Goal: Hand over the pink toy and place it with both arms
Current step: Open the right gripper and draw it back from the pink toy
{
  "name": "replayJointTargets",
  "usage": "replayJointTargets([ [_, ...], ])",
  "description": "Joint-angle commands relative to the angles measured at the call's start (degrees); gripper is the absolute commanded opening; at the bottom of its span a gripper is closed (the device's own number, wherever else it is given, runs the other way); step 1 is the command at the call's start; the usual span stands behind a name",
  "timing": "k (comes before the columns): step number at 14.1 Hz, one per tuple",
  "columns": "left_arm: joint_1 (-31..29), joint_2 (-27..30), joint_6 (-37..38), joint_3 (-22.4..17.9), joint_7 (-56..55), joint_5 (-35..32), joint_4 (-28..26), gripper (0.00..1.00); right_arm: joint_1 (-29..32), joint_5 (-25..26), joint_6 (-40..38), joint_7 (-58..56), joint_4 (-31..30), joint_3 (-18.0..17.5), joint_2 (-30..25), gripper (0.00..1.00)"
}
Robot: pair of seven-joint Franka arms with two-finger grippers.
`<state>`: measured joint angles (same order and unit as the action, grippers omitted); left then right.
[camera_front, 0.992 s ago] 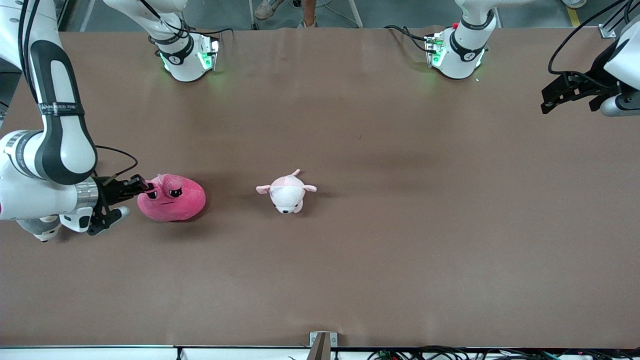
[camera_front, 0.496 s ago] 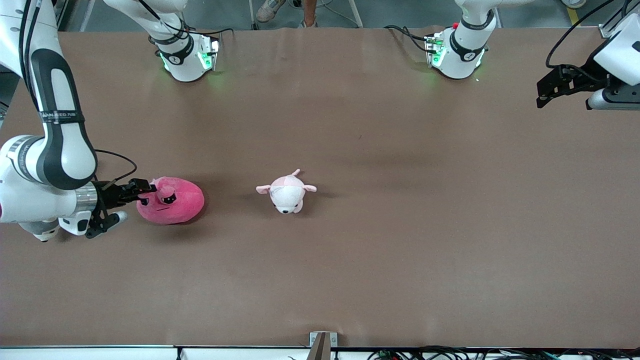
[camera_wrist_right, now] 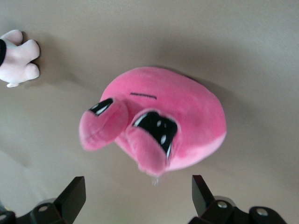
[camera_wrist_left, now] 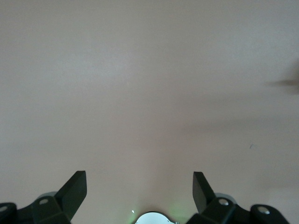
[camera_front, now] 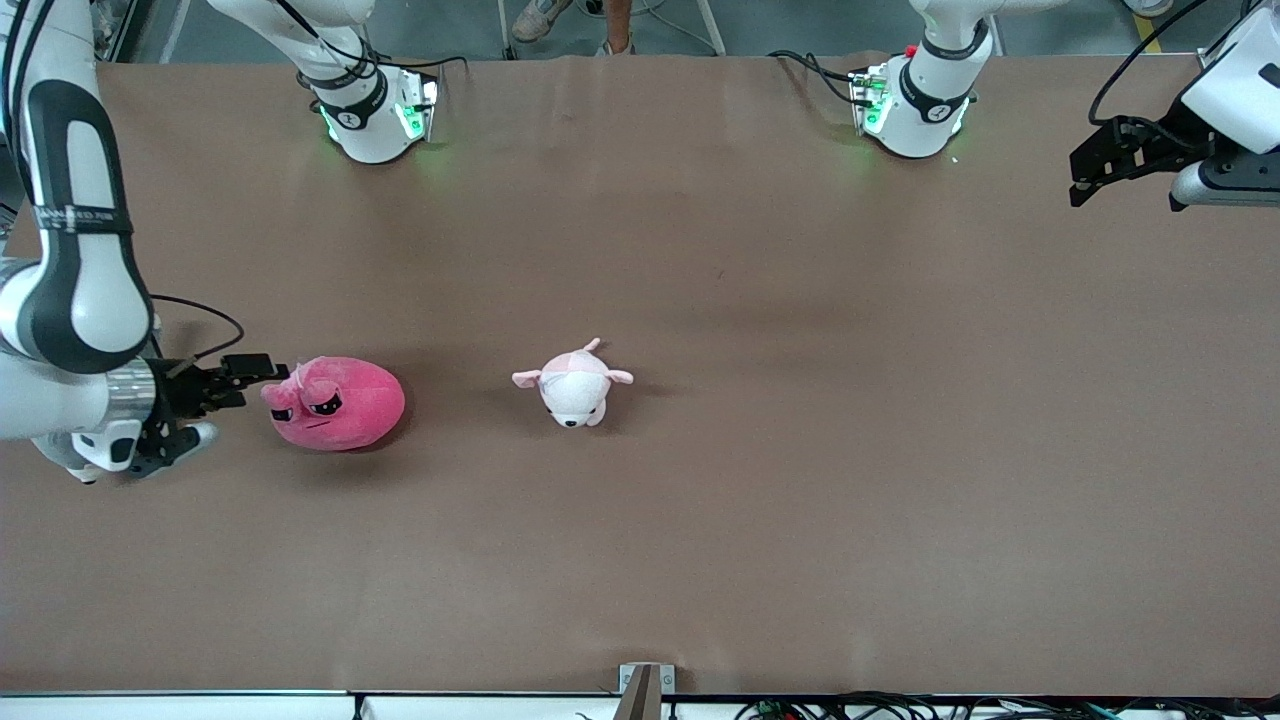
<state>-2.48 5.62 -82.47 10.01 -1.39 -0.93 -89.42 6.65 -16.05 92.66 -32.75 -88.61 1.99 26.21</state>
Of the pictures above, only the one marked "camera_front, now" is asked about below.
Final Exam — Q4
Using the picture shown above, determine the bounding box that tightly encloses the black cable bundle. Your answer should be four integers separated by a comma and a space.
735, 690, 1280, 720

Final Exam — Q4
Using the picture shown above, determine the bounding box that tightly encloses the white table edge rail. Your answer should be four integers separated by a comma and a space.
0, 690, 1280, 720

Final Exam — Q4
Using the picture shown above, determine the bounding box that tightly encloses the pale pink puppy plush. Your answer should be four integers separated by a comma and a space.
512, 338, 635, 429

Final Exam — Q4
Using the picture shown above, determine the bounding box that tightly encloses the brown table cover sheet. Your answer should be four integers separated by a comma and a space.
0, 52, 1280, 698

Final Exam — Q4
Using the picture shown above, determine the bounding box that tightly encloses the person foot in shoe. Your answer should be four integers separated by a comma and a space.
597, 0, 638, 56
512, 0, 576, 43

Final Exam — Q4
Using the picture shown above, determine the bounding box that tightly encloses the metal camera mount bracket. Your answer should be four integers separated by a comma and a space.
618, 663, 676, 720

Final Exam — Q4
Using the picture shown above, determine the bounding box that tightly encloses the hot pink angry-eyed plush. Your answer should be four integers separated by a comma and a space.
262, 355, 406, 453

